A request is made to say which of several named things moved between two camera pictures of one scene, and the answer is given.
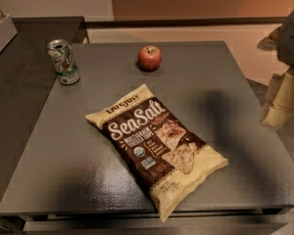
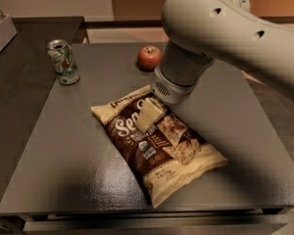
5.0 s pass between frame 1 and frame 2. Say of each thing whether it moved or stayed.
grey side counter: stayed
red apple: stayed
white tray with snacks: stayed
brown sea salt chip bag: moved
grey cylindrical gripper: moved
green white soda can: stayed
